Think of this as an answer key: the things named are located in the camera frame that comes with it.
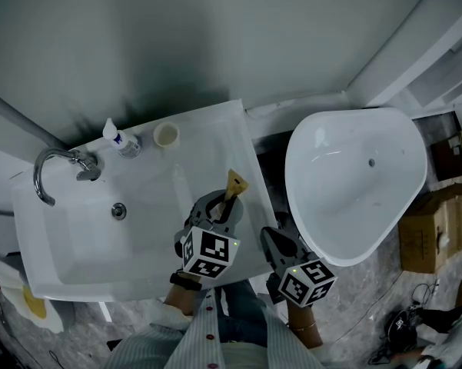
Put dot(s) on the chrome faucet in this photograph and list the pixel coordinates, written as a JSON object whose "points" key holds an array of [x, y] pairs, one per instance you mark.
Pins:
{"points": [[86, 165]]}

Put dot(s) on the small white wad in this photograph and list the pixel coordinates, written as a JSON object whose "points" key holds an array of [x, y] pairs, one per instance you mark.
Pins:
{"points": [[443, 240]]}

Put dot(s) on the person's legs in jeans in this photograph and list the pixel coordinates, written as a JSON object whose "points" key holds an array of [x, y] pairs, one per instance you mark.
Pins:
{"points": [[238, 313]]}

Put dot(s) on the white bathtub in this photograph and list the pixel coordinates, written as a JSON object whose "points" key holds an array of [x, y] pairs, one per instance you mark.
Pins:
{"points": [[349, 190]]}

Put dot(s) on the white and yellow cushion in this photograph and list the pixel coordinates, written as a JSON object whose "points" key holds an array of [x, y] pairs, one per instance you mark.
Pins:
{"points": [[34, 304]]}

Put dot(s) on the person's left forearm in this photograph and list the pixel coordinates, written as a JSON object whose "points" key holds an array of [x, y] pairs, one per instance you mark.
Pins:
{"points": [[180, 301]]}

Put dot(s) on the white built-in shelf unit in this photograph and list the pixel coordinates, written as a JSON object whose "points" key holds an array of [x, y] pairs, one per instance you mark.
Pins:
{"points": [[426, 52]]}

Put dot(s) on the yellow scraper tool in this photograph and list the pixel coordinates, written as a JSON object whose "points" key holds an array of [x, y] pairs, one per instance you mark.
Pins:
{"points": [[236, 185]]}

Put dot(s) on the white ceramic washbasin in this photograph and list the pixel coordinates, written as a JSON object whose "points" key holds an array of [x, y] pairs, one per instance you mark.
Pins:
{"points": [[80, 240]]}

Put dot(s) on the person's striped shirt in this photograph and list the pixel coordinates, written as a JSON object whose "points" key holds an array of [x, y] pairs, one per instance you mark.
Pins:
{"points": [[165, 344]]}

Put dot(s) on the small dark cardboard box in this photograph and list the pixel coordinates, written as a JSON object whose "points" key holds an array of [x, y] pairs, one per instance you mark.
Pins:
{"points": [[446, 156]]}

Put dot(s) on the chrome sink drain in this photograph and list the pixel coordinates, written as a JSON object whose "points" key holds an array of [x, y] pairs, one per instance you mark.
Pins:
{"points": [[118, 210]]}

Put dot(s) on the person's right forearm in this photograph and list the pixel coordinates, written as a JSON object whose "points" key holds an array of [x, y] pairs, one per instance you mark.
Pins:
{"points": [[301, 313]]}

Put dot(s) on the black headset device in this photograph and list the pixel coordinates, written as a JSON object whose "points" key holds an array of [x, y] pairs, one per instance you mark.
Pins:
{"points": [[400, 326]]}

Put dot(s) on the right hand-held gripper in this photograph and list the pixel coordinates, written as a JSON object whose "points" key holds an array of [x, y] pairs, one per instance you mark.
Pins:
{"points": [[307, 283]]}

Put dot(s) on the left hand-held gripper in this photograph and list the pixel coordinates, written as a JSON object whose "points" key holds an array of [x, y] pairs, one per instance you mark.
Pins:
{"points": [[209, 252]]}

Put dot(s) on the beige paper cup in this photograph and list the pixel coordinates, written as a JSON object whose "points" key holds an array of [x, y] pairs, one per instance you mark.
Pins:
{"points": [[166, 135]]}

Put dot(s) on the large brown cardboard box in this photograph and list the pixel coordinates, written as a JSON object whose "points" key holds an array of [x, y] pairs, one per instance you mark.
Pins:
{"points": [[423, 237]]}

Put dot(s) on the clear spray bottle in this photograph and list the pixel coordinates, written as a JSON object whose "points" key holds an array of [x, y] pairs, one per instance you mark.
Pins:
{"points": [[128, 146]]}

